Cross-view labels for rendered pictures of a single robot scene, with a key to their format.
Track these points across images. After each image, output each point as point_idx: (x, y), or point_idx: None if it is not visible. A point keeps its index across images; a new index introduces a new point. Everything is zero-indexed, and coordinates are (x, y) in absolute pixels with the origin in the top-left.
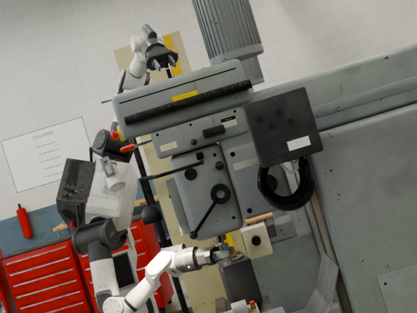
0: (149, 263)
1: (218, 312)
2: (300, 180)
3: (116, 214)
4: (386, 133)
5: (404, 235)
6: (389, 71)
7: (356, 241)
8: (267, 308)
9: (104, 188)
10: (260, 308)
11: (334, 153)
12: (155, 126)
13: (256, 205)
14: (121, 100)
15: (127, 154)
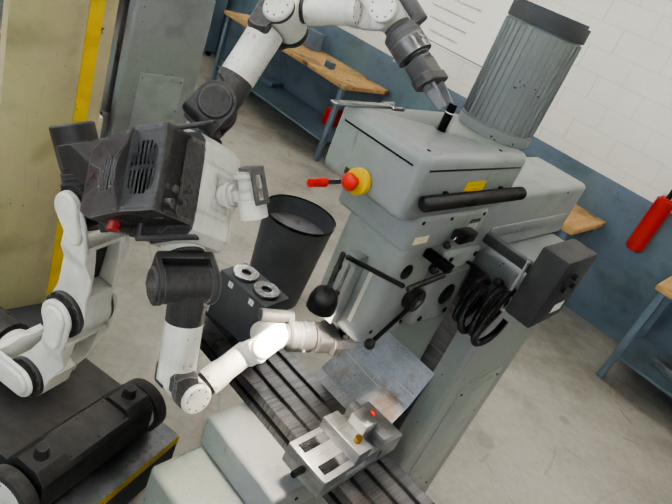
0: (259, 338)
1: (223, 347)
2: (478, 303)
3: (221, 248)
4: None
5: (493, 357)
6: (560, 204)
7: (473, 364)
8: (295, 362)
9: (213, 199)
10: (277, 354)
11: None
12: (432, 213)
13: (426, 313)
14: (433, 168)
15: (223, 129)
